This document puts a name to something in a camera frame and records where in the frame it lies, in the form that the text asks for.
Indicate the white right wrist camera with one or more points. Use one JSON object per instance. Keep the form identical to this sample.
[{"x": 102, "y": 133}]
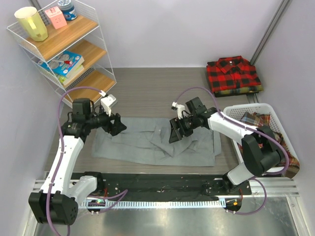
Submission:
[{"x": 179, "y": 109}]

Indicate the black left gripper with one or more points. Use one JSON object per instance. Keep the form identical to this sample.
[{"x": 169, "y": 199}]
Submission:
[{"x": 118, "y": 126}]

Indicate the yellow green plaid shirt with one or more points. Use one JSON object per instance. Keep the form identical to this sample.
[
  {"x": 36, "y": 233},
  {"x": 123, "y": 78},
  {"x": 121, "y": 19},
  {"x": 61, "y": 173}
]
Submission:
[{"x": 239, "y": 91}]

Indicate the white wire wooden shelf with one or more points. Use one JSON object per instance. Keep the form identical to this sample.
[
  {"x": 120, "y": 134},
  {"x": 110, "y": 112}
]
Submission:
[{"x": 82, "y": 36}]

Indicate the orange plaid shirt in basket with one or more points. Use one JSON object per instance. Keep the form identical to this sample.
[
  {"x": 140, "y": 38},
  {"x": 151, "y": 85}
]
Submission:
[{"x": 258, "y": 120}]

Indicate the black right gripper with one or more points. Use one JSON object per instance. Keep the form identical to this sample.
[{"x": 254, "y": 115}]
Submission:
[{"x": 176, "y": 134}]

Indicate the grey long sleeve shirt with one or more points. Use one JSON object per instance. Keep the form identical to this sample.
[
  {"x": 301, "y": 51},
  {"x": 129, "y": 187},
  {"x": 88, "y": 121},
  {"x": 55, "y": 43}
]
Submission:
[{"x": 146, "y": 141}]

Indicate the aluminium frame post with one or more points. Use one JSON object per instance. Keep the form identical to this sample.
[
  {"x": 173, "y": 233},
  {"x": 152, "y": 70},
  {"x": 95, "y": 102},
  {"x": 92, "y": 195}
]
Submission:
[{"x": 282, "y": 8}]

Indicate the pink cube box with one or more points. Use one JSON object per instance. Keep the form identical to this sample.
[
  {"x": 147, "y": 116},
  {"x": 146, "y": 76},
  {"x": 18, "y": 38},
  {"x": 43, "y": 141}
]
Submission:
[{"x": 56, "y": 17}]

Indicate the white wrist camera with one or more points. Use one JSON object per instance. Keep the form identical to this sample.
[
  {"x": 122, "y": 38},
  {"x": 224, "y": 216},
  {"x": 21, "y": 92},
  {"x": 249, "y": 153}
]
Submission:
[
  {"x": 107, "y": 101},
  {"x": 179, "y": 109}
]

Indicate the blue lidded jar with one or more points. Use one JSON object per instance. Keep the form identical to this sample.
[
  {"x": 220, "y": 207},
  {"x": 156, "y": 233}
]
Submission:
[{"x": 68, "y": 9}]

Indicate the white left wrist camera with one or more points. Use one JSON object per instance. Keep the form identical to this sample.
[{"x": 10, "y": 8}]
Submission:
[{"x": 107, "y": 101}]

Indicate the white plastic laundry basket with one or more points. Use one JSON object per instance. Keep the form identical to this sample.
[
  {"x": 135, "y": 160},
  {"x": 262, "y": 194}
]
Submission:
[{"x": 237, "y": 111}]

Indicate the yellow plastic pitcher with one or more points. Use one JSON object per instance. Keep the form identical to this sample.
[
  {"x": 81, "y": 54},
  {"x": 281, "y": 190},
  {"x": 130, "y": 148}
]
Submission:
[{"x": 29, "y": 18}]

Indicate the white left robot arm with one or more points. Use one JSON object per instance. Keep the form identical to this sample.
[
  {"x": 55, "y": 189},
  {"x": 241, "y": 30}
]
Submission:
[{"x": 57, "y": 201}]

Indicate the white slotted cable duct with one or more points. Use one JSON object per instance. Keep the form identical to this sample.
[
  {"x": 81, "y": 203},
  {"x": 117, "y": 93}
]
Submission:
[{"x": 98, "y": 204}]

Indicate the red black plaid shirt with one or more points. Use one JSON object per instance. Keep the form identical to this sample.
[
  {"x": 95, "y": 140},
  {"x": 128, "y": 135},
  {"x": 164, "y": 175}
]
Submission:
[{"x": 231, "y": 73}]

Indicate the green book under blue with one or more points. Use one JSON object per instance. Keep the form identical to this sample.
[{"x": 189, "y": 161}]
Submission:
[{"x": 68, "y": 78}]

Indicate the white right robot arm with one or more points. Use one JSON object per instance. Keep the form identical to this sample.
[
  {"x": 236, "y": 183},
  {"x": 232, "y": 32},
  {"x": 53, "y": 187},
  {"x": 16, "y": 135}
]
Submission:
[{"x": 261, "y": 151}]

